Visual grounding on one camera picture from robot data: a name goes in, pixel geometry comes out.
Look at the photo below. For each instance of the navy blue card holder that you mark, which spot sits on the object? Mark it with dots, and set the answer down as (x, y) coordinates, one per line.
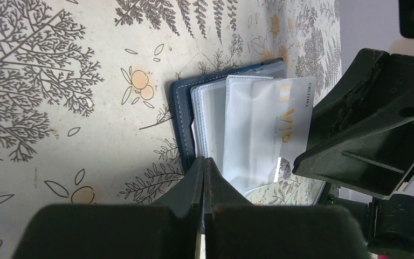
(198, 107)

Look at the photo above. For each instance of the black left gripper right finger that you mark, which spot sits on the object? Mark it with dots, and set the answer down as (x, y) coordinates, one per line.
(236, 228)

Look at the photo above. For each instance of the white VIP card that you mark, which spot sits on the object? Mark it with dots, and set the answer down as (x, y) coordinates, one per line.
(266, 127)

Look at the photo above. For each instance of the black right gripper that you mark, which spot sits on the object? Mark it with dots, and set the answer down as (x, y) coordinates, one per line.
(362, 137)

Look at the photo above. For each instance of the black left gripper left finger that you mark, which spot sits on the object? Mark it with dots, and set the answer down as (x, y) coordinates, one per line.
(170, 227)

